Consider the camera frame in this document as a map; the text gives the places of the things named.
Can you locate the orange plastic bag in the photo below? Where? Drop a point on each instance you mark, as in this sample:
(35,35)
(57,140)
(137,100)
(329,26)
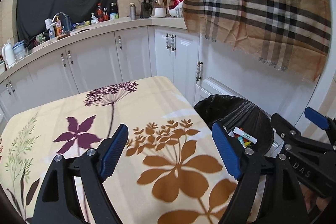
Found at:
(239,139)

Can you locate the water filter pitcher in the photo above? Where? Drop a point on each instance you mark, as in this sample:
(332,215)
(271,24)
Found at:
(19,52)

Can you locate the orange dish soap bottle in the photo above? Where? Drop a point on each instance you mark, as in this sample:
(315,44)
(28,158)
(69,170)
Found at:
(59,27)

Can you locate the red rice cooker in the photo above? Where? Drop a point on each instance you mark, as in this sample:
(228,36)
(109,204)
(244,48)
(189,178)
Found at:
(176,5)

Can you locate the black knife block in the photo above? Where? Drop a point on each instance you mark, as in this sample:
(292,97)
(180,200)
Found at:
(145,7)

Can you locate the plaid cloth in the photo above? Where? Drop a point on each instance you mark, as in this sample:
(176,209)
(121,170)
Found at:
(252,3)

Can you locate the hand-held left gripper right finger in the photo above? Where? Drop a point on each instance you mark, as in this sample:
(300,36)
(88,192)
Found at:
(225,150)

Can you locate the white spray bottle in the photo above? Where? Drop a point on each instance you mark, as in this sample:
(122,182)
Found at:
(52,31)

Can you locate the bin with black bag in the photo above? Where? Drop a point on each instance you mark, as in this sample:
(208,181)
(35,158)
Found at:
(236,111)

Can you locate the steel flask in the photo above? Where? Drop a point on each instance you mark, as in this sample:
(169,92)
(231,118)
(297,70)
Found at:
(133,12)

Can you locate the chrome faucet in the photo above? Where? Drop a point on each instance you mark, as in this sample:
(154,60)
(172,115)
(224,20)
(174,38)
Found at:
(61,15)

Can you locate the white electric kettle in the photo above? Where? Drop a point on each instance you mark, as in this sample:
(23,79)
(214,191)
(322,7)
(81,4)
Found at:
(8,56)

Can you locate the white kitchen base cabinets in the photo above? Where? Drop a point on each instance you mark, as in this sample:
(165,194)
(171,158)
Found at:
(94,61)

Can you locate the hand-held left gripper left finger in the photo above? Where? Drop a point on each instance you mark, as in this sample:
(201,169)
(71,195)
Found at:
(114,153)

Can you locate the floral tablecloth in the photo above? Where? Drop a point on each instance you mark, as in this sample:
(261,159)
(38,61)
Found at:
(147,100)

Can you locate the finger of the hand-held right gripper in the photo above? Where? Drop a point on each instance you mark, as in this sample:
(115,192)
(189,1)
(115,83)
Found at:
(316,116)
(286,129)

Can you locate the white jug appliance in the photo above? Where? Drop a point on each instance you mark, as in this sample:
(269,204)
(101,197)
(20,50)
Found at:
(158,8)

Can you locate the dark sauce bottle red cap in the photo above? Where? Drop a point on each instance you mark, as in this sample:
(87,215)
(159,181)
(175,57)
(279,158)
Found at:
(100,13)

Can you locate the white tube green print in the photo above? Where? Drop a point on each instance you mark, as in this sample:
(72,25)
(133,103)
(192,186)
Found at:
(245,135)

